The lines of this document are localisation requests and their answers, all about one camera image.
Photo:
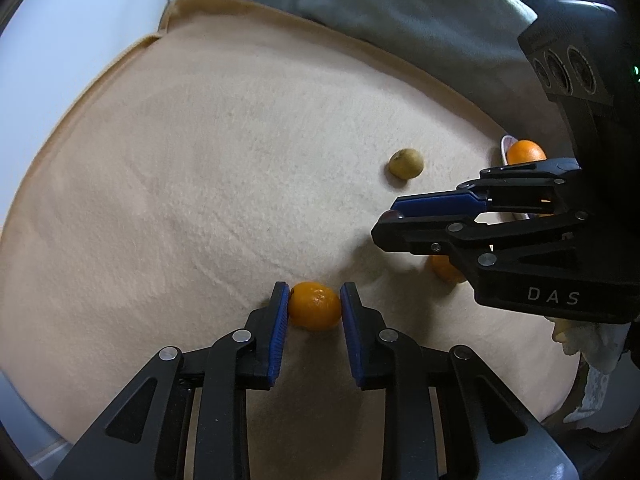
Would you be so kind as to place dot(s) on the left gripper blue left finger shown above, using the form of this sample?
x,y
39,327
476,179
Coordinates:
x,y
182,401

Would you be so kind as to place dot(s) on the grey folded blanket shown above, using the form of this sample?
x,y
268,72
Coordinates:
x,y
469,45

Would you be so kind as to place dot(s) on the small tangerine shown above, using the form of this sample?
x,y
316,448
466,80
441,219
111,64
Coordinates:
x,y
313,306

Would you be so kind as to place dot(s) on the smooth large orange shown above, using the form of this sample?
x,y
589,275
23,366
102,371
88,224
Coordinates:
x,y
524,151

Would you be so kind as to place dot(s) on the rough large orange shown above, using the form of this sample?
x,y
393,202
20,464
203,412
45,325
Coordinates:
x,y
445,270

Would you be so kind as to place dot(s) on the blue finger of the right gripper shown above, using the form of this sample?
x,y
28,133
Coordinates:
x,y
446,234
440,204

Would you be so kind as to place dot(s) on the white floral plate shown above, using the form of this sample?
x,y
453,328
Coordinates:
x,y
506,143

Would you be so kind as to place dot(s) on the longan brown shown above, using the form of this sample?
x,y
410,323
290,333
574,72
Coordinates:
x,y
406,164

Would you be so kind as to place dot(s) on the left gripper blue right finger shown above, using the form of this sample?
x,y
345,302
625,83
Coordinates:
x,y
444,407

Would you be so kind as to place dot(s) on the white gloved right hand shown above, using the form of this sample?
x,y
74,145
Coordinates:
x,y
600,345

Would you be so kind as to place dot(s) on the dark chestnut bottom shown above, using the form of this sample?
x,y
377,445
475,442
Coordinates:
x,y
391,215

